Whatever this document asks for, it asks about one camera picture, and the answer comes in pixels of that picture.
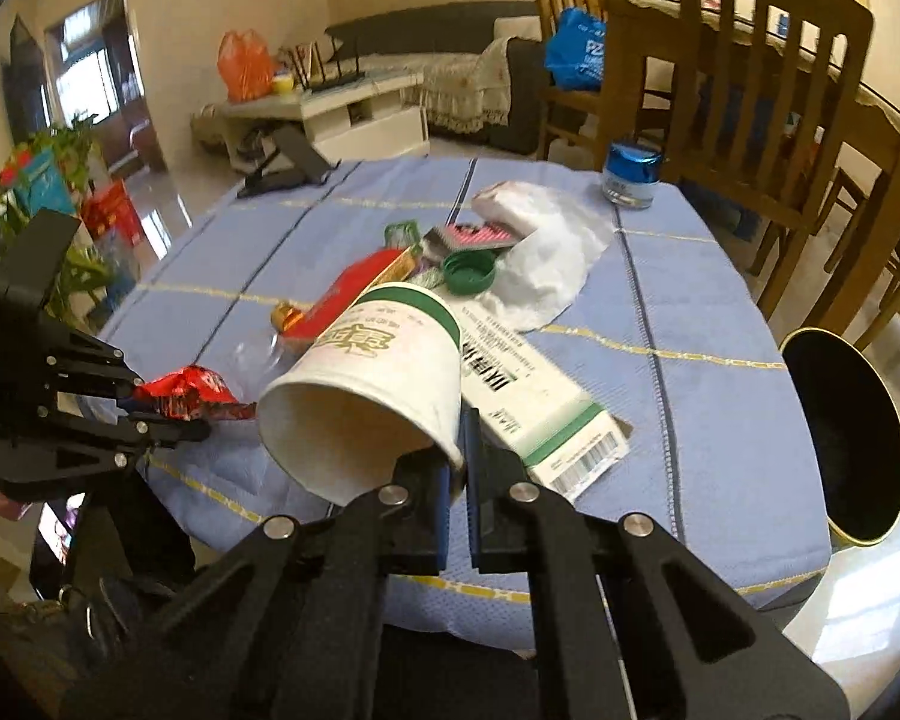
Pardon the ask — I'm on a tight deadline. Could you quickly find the blue checked tablecloth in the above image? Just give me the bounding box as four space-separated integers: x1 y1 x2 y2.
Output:
103 156 831 624

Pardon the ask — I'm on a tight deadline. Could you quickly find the blue plastic bag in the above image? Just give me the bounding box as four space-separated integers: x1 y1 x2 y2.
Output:
544 7 606 91

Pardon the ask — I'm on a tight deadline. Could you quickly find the red snack wrapper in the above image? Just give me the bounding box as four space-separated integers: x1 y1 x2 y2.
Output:
131 364 256 421

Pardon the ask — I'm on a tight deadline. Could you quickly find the blue lidded jar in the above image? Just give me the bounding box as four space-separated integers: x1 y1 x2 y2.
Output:
601 142 663 210

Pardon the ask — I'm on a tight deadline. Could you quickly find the green bottle cap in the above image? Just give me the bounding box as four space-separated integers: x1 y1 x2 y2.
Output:
440 250 496 298

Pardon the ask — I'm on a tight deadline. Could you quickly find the orange plastic bag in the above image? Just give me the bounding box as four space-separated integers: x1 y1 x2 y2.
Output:
217 29 274 103

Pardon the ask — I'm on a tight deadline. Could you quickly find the black phone stand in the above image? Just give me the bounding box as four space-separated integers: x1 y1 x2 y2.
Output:
237 125 338 199

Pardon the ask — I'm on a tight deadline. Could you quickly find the green potted plant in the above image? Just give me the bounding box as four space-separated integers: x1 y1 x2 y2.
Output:
0 114 118 332

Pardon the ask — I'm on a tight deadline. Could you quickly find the pink patterned packet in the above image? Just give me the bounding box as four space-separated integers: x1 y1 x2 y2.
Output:
421 224 520 262

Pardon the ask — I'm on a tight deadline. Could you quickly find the white green medicine box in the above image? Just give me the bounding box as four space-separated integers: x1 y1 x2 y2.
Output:
447 296 629 502

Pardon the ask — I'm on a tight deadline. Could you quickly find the far wooden chair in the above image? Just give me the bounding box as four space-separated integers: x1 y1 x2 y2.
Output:
535 0 606 161

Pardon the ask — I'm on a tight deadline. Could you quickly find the white coffee table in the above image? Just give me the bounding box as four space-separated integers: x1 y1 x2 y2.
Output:
191 70 430 174

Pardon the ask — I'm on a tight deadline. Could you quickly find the green gum pack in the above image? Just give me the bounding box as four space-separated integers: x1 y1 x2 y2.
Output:
383 220 421 250

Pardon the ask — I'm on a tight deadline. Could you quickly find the red cigarette box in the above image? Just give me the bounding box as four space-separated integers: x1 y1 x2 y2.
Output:
271 247 419 349

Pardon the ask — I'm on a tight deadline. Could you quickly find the dark sofa with lace cover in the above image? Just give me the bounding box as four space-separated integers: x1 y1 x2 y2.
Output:
325 0 546 154

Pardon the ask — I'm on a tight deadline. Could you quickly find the clear plastic wrapper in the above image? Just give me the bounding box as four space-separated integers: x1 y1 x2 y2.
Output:
222 330 299 403

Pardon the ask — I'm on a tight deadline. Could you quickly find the white paper cup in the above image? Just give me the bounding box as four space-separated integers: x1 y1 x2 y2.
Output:
256 283 464 505

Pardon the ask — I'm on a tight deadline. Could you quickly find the wooden dining table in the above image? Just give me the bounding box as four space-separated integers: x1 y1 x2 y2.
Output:
606 0 900 332

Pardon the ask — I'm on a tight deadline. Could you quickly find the near wooden chair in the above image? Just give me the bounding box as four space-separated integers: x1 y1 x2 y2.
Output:
644 0 873 316

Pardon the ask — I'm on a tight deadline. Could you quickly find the white plastic bag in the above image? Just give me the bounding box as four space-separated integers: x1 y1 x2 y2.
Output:
471 181 614 332

